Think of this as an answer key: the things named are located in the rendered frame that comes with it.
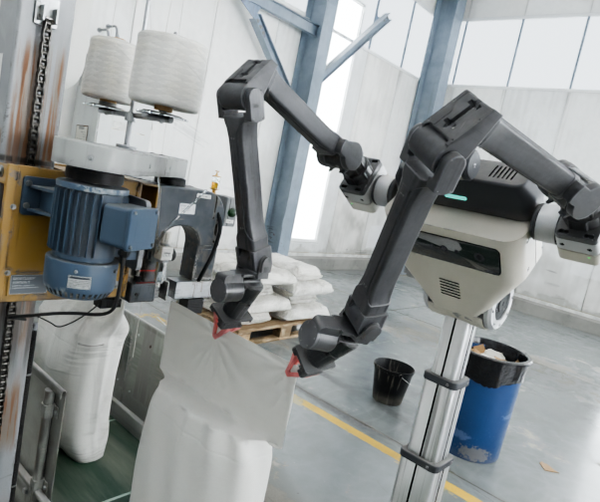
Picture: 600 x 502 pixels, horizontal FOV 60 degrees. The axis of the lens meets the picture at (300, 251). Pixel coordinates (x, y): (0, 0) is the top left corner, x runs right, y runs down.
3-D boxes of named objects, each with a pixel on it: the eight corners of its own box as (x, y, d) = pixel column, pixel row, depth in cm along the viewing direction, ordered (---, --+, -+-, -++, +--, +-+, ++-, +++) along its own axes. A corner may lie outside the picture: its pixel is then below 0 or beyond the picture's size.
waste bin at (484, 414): (517, 453, 332) (544, 357, 323) (486, 478, 293) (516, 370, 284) (448, 419, 362) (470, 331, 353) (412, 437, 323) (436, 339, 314)
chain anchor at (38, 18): (61, 29, 116) (65, 0, 115) (38, 21, 112) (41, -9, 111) (55, 30, 118) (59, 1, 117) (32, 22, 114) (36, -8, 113)
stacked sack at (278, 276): (299, 287, 459) (302, 271, 457) (244, 290, 409) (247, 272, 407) (266, 274, 486) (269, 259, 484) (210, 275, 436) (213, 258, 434)
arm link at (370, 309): (474, 156, 80) (436, 123, 87) (445, 155, 77) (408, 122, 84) (383, 344, 105) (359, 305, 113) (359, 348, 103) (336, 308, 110)
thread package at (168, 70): (212, 122, 124) (225, 47, 121) (151, 105, 111) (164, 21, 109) (171, 116, 134) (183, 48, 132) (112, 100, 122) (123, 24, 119)
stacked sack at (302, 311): (331, 321, 511) (334, 306, 509) (285, 327, 460) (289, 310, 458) (299, 307, 538) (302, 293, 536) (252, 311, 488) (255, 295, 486)
